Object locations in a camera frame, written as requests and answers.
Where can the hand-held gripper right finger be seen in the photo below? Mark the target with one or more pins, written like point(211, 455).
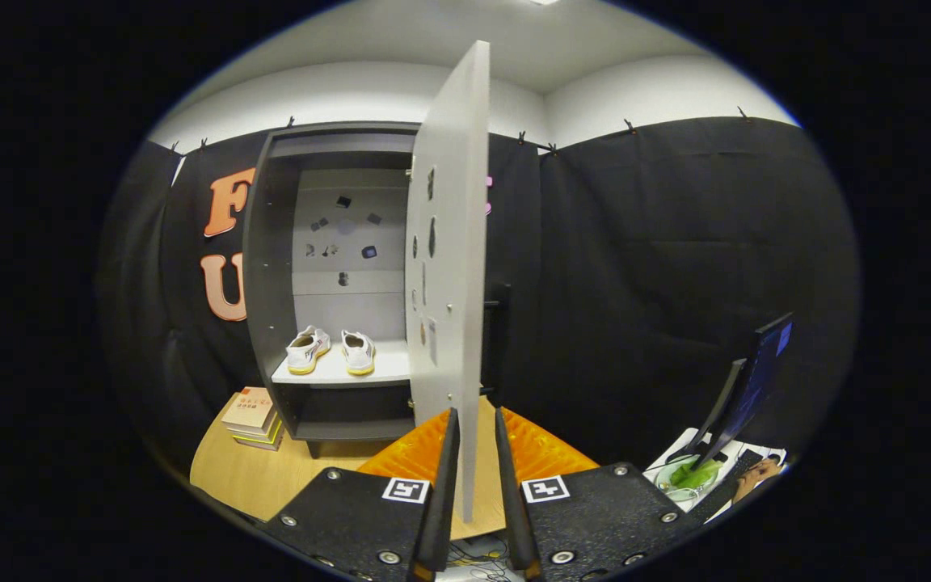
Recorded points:
point(510, 501)

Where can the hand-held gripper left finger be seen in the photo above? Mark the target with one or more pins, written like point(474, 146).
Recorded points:
point(443, 501)

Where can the white canvas shoe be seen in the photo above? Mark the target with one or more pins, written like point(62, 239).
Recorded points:
point(359, 352)
point(308, 349)

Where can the grey shoe cabinet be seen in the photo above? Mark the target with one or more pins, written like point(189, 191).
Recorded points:
point(267, 267)

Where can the glass bowl with green leaves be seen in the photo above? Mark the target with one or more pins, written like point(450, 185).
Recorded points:
point(692, 477)

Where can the yellow edged book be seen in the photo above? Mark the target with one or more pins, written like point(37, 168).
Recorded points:
point(262, 434)
point(265, 444)

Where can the beige orange cover book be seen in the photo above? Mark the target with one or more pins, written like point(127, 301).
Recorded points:
point(249, 406)

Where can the black keyboard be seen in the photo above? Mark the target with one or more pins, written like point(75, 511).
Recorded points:
point(726, 487)

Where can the black backdrop cloth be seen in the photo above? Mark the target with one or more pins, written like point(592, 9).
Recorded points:
point(635, 267)

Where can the black computer monitor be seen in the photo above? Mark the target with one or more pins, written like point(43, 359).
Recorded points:
point(756, 380)

